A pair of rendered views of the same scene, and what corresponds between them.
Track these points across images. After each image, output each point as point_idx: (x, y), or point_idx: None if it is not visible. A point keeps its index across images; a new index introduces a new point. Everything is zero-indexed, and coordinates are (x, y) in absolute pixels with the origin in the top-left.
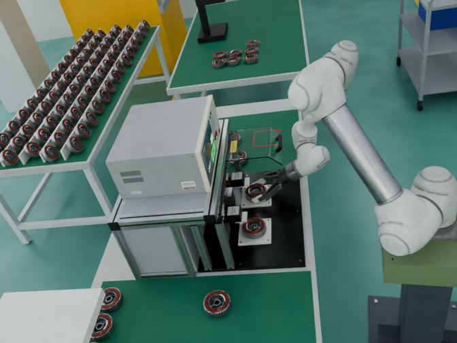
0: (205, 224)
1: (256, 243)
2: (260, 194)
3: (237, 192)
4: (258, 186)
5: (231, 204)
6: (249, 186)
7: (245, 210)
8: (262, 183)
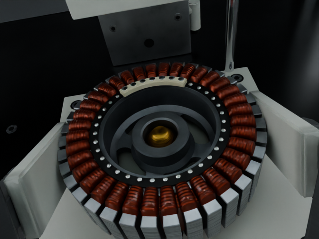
0: (10, 22)
1: None
2: (95, 170)
3: (209, 63)
4: (215, 134)
5: (111, 62)
6: (206, 75)
7: (46, 127)
8: (282, 167)
